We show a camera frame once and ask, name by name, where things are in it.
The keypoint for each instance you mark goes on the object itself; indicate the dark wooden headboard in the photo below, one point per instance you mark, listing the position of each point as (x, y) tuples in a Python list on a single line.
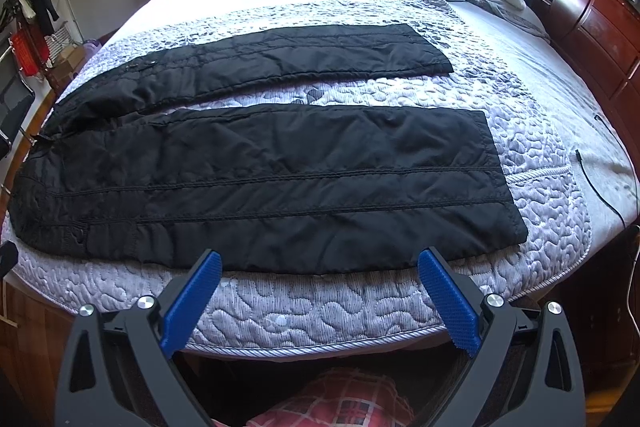
[(600, 40)]

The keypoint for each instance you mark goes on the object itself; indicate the black metal chair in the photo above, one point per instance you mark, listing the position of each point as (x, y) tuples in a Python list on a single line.
[(16, 99)]

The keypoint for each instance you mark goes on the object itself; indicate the black quilted pants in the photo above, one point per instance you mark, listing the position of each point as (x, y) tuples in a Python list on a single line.
[(139, 163)]

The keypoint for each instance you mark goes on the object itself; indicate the red plaid cloth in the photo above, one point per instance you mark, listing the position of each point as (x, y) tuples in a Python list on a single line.
[(340, 398)]

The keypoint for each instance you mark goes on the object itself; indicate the grey quilted bedspread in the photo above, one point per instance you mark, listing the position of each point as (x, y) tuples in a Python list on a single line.
[(271, 315)]

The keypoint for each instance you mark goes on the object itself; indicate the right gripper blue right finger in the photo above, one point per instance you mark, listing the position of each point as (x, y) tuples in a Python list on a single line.
[(461, 319)]

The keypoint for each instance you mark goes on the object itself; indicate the coat rack with clothes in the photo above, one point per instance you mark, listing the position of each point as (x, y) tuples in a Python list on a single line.
[(33, 21)]

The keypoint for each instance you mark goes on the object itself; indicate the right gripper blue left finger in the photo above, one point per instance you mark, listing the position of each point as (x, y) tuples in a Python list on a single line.
[(183, 301)]

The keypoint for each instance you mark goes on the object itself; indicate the white bed sheet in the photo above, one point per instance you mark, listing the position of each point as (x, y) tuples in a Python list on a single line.
[(601, 160)]

